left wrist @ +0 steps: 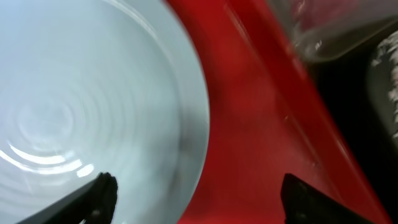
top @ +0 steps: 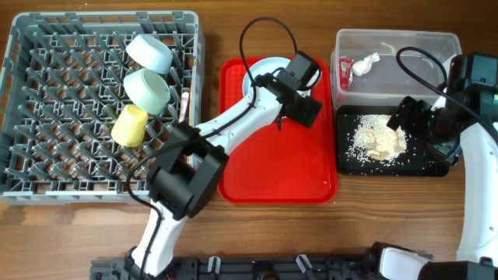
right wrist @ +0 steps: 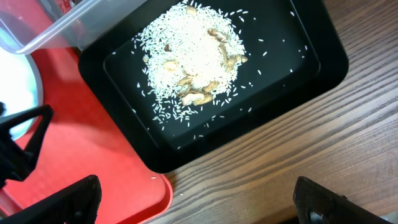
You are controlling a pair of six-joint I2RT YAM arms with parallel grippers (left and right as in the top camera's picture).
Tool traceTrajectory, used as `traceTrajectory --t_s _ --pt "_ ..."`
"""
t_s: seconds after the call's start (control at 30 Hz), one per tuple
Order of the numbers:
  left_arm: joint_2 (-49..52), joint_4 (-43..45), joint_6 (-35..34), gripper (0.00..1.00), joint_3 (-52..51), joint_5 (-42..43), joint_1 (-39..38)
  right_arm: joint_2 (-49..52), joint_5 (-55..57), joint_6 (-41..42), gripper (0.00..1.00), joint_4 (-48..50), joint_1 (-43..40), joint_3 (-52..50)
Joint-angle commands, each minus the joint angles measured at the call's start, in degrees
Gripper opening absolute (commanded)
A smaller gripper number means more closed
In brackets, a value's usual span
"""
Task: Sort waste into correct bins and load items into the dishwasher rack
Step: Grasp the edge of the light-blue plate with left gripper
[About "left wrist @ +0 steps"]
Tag red plastic tray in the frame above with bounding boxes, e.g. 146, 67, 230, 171
168, 0, 391, 224

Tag light blue plate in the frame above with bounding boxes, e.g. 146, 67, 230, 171
1, 0, 210, 223

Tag clear plastic bin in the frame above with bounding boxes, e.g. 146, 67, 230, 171
266, 0, 397, 62

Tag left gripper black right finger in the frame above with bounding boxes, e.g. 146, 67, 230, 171
280, 174, 372, 224

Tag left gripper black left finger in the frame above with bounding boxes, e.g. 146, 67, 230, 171
19, 172, 118, 224

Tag black tray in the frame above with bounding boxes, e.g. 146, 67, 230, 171
308, 28, 397, 223

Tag rice and food scraps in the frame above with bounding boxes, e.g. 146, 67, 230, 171
369, 32, 397, 141

